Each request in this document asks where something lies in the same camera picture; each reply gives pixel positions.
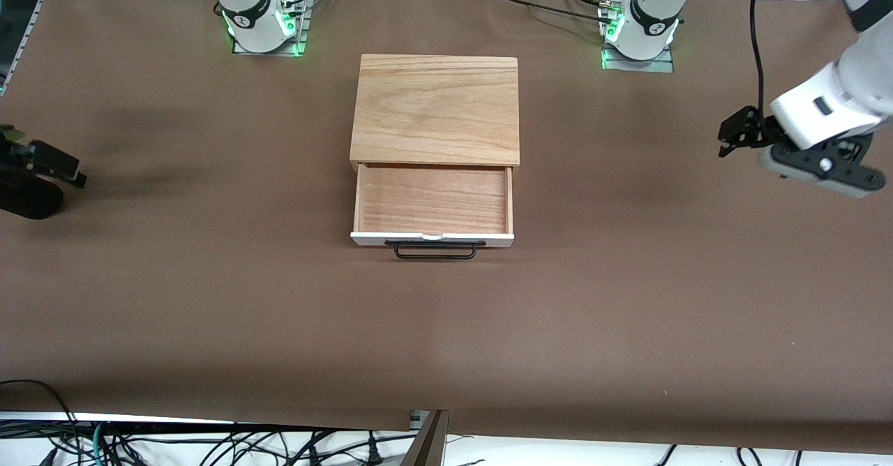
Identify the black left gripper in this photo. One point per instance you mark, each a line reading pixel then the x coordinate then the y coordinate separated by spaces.
pixel 755 128

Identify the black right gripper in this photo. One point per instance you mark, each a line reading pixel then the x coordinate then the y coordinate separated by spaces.
pixel 28 159

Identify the white-fronted wooden drawer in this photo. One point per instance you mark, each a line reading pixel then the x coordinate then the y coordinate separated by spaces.
pixel 432 197

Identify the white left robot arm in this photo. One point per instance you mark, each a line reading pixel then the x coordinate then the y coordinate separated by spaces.
pixel 830 114

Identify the black rounded object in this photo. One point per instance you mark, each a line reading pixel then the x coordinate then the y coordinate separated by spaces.
pixel 28 202

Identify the small green object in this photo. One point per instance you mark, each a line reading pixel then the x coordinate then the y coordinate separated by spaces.
pixel 5 132

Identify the light wooden cabinet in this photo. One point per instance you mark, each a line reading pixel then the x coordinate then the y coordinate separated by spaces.
pixel 436 110

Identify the brown paper table cover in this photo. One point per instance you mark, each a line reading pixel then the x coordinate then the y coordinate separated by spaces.
pixel 446 326

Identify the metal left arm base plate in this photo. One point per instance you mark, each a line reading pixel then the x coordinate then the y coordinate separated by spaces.
pixel 663 65

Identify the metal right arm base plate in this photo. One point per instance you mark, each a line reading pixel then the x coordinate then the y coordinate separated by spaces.
pixel 303 23

